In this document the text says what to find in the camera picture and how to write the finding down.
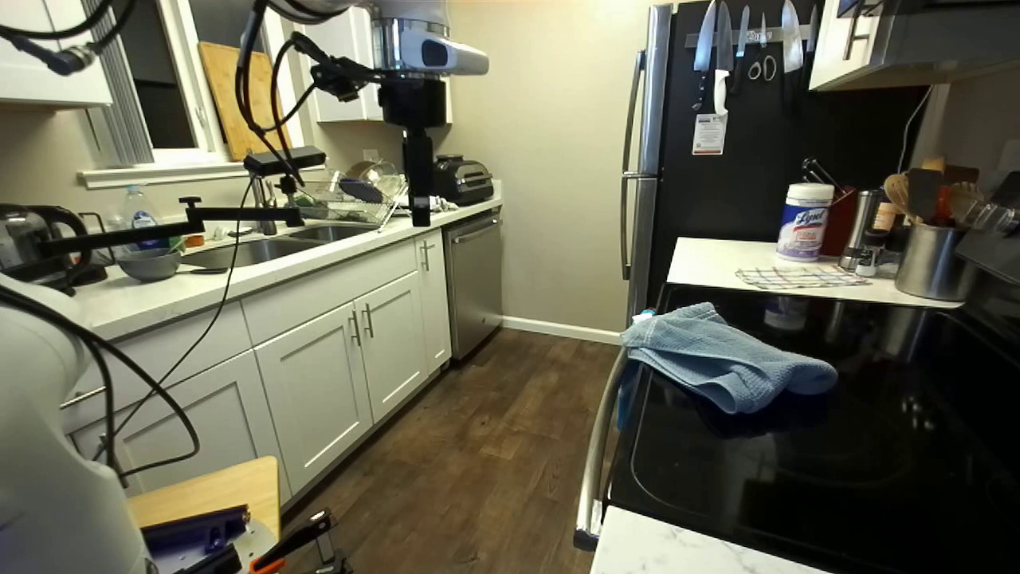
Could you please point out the light blue towel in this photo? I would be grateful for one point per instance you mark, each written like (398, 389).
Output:
(718, 361)

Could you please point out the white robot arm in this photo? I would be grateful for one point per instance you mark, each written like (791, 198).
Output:
(59, 513)

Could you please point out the black glass-top oven range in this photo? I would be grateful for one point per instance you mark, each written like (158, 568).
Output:
(905, 468)

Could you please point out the stainless dishwasher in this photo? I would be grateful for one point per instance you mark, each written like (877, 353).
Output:
(473, 281)

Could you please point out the white sink cabinet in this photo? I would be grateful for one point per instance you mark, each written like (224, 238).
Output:
(294, 359)

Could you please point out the black refrigerator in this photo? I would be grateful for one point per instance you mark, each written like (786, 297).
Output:
(718, 128)

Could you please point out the disinfecting wipes canister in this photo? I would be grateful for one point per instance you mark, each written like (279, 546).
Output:
(803, 219)

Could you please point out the grey bowl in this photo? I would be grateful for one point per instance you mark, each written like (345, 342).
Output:
(147, 265)

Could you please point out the steel utensil crock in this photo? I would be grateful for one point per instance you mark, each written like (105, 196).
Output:
(932, 265)

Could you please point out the white upper cabinet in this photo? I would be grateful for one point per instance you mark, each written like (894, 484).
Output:
(909, 44)

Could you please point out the camera on black stand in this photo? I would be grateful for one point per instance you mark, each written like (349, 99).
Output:
(409, 86)

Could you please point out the steel oven door handle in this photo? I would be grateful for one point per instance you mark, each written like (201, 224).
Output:
(587, 519)

